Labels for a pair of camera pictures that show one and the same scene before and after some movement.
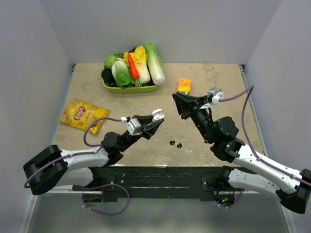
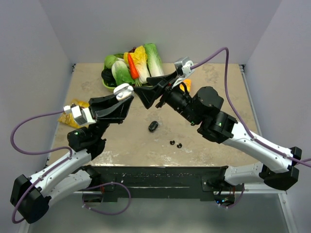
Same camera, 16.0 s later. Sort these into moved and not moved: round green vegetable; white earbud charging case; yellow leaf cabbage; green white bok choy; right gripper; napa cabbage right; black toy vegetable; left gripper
Moved: white earbud charging case; right gripper; left gripper
Not moved: napa cabbage right; green white bok choy; yellow leaf cabbage; round green vegetable; black toy vegetable
